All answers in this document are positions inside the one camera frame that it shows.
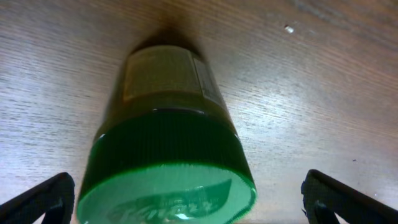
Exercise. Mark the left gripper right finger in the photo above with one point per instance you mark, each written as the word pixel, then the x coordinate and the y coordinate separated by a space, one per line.
pixel 325 199

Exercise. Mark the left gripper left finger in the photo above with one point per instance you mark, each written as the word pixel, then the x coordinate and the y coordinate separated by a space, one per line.
pixel 52 199

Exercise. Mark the green lid jar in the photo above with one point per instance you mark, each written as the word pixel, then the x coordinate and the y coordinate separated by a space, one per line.
pixel 167 151

